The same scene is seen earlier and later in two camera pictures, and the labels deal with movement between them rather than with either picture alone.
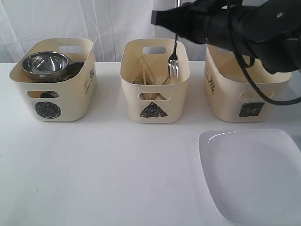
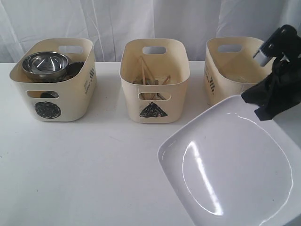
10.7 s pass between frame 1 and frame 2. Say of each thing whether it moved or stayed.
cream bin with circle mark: stayed
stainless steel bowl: stayed
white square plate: moved
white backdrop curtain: stayed
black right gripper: moved
